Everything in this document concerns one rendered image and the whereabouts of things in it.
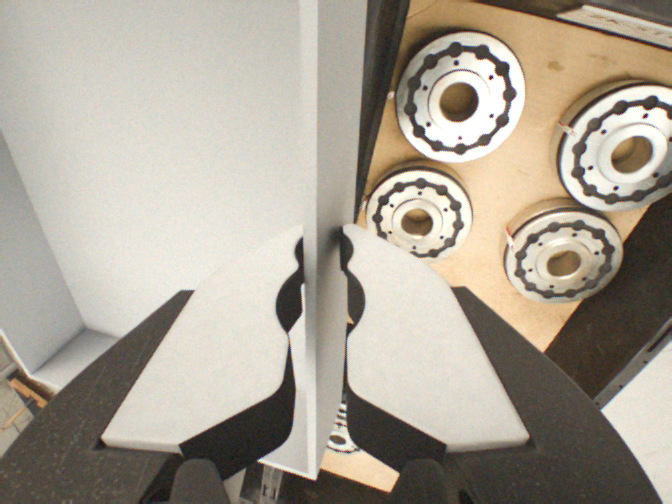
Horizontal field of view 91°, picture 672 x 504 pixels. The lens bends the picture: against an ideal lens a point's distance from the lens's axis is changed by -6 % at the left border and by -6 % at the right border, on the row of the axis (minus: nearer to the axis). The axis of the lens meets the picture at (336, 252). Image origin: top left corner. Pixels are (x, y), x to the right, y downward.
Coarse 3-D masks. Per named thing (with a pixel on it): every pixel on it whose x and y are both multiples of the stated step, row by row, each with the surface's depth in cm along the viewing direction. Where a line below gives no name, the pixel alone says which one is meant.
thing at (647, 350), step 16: (368, 0) 20; (576, 0) 18; (592, 0) 18; (608, 0) 18; (624, 0) 17; (640, 0) 17; (656, 0) 17; (368, 16) 21; (640, 16) 18; (656, 16) 17; (368, 32) 21; (368, 48) 22; (368, 64) 22; (656, 336) 26; (640, 352) 27; (656, 352) 27; (624, 368) 29; (640, 368) 28; (608, 384) 30; (624, 384) 29; (592, 400) 31; (608, 400) 31
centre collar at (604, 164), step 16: (624, 128) 25; (640, 128) 25; (656, 128) 25; (608, 144) 26; (656, 144) 25; (608, 160) 27; (656, 160) 26; (608, 176) 27; (624, 176) 27; (640, 176) 27
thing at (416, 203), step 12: (408, 204) 33; (420, 204) 32; (432, 204) 32; (396, 216) 34; (432, 216) 33; (396, 228) 34; (432, 228) 33; (408, 240) 35; (420, 240) 34; (432, 240) 34
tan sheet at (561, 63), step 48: (432, 0) 27; (528, 48) 27; (576, 48) 27; (624, 48) 26; (528, 96) 29; (576, 96) 28; (384, 144) 34; (528, 144) 31; (624, 144) 29; (480, 192) 34; (528, 192) 33; (480, 240) 37; (624, 240) 33; (480, 288) 39; (528, 336) 41
